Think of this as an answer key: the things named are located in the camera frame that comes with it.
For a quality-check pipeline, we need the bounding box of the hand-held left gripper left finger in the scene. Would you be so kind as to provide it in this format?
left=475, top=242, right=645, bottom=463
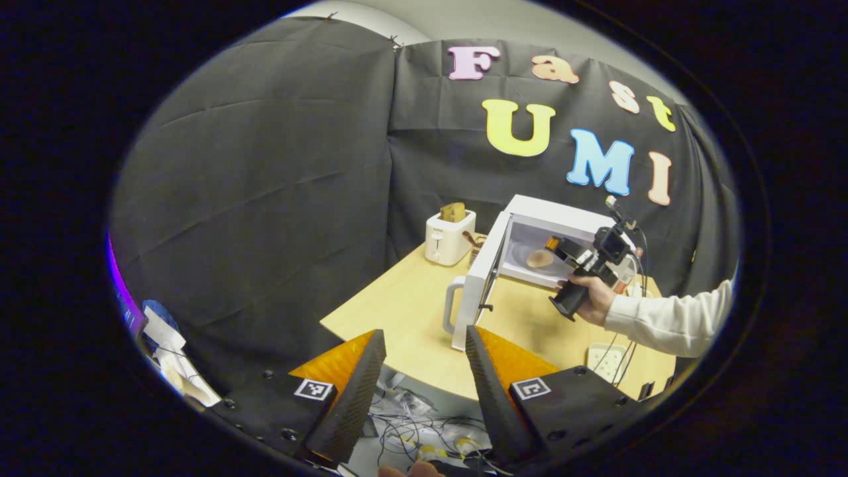
left=205, top=329, right=387, bottom=464

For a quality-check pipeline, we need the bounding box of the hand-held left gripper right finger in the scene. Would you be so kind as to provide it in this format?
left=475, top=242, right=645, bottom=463
left=465, top=325, right=640, bottom=464

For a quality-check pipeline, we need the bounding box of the white microwave oven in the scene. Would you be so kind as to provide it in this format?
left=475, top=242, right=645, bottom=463
left=443, top=194, right=637, bottom=352

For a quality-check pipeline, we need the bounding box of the white toaster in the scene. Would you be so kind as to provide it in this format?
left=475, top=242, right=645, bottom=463
left=425, top=209, right=477, bottom=267

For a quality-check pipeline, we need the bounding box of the white power strip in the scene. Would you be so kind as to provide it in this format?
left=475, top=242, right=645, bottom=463
left=586, top=343, right=629, bottom=385

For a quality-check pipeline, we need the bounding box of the white crumpled paper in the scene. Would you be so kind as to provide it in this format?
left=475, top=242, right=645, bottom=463
left=136, top=299, right=223, bottom=408

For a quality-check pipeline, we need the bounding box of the tangle of floor cables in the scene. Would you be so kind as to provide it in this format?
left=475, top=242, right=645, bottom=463
left=368, top=378, right=511, bottom=472

